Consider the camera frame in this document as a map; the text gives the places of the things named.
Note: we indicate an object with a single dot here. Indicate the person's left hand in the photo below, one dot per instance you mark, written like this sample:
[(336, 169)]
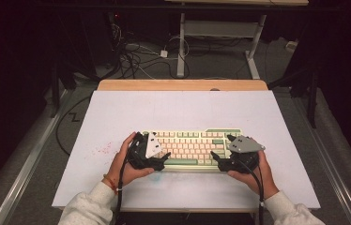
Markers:
[(117, 168)]

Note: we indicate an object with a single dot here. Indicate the white power adapter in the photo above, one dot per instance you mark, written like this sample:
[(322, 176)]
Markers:
[(164, 53)]

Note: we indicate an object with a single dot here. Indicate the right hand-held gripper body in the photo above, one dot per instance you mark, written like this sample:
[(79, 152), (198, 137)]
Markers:
[(245, 150)]

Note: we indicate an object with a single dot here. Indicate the metal floor rail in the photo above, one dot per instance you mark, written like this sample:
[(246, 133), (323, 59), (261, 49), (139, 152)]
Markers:
[(26, 162), (330, 162)]

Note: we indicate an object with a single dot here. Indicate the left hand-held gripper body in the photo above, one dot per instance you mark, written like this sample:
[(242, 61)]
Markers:
[(139, 156)]

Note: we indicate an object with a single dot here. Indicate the white metal desk frame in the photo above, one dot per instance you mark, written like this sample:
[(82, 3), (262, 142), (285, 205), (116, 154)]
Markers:
[(181, 47)]

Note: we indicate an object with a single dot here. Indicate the green and cream keyboard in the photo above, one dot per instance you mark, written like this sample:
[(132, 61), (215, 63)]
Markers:
[(189, 146)]

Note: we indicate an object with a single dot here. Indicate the wooden table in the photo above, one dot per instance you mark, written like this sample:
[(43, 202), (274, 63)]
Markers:
[(164, 85)]

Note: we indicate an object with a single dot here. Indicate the person's right hand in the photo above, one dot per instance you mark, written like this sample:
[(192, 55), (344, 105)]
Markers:
[(262, 181)]

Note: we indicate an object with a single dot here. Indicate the black stand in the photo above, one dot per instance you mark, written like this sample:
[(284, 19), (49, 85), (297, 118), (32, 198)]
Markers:
[(54, 93), (312, 93)]

